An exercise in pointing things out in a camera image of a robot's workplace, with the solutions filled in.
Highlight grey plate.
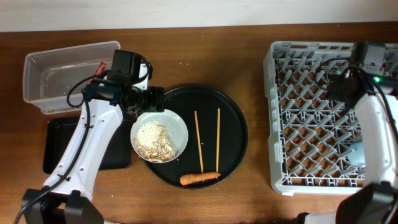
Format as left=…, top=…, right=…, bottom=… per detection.
left=130, top=110, right=188, bottom=163

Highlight clear plastic bin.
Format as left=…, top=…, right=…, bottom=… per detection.
left=22, top=41, right=121, bottom=114

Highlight round black tray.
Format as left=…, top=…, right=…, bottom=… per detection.
left=146, top=85, right=248, bottom=189

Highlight grey dishwasher rack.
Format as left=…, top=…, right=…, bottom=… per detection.
left=263, top=41, right=366, bottom=195

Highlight red snack wrapper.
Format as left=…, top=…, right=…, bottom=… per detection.
left=90, top=62, right=106, bottom=82

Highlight orange carrot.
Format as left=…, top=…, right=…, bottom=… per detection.
left=180, top=172, right=221, bottom=185

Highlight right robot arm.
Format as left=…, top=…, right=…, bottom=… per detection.
left=297, top=72, right=397, bottom=223

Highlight food scraps on plate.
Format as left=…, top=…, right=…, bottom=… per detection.
left=132, top=120, right=176, bottom=163

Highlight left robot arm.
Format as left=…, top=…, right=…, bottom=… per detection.
left=14, top=78, right=164, bottom=224

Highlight wooden chopstick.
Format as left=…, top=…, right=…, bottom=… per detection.
left=216, top=108, right=221, bottom=172
left=194, top=111, right=204, bottom=173

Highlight blue plastic cup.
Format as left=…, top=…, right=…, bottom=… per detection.
left=347, top=141, right=366, bottom=169

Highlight black rectangular tray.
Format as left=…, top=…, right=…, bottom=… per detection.
left=42, top=117, right=132, bottom=174

